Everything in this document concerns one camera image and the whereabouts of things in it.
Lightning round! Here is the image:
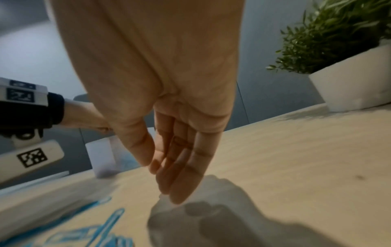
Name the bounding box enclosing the person's left hand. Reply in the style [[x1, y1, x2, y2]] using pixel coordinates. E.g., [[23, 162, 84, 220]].
[[62, 98, 114, 135]]

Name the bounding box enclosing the person's right hand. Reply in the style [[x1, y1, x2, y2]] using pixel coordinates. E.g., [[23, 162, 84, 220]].
[[48, 0, 247, 206]]

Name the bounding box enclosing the translucent divided plastic box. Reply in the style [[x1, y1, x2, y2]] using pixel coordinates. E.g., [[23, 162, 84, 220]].
[[84, 127, 156, 179]]

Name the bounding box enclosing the cluster of blue paper clips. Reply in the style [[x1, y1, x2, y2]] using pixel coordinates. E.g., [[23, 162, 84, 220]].
[[0, 195, 135, 247]]

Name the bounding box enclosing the left wrist marker band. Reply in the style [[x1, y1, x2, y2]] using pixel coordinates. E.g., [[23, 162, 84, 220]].
[[0, 77, 66, 139]]

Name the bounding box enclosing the grey high-back sofa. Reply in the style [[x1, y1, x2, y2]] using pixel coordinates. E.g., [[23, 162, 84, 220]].
[[73, 72, 326, 148]]

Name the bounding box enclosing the green plant in white pot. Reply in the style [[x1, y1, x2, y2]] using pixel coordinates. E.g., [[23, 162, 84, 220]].
[[265, 0, 391, 113]]

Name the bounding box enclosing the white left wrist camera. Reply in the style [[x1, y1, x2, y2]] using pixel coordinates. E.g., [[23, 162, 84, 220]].
[[0, 139, 66, 184]]

